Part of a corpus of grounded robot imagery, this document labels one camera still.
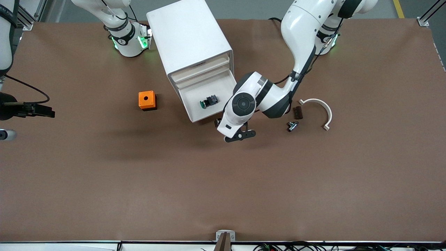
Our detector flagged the green push button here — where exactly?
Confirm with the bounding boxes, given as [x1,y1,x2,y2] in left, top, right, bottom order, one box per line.
[200,95,219,109]

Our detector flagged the white plastic drawer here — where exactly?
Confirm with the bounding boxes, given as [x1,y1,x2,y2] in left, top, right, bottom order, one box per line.
[170,52,231,82]
[177,68,241,123]
[173,63,230,89]

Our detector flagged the white drawer cabinet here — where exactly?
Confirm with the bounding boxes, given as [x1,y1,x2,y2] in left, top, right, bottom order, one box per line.
[146,0,235,105]

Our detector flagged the orange box with hole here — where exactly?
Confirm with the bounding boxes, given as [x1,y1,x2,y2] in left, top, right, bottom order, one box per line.
[138,91,157,111]

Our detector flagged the white panel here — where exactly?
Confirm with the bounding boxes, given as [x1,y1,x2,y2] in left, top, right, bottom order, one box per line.
[0,243,117,251]

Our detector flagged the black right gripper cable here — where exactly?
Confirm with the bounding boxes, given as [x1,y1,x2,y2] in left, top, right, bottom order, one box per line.
[5,75,50,104]

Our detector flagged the white curved plastic bracket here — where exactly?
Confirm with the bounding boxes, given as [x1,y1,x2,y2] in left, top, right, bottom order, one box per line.
[299,98,333,131]

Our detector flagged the grey metal bracket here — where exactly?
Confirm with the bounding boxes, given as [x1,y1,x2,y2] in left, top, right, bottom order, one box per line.
[216,230,236,242]

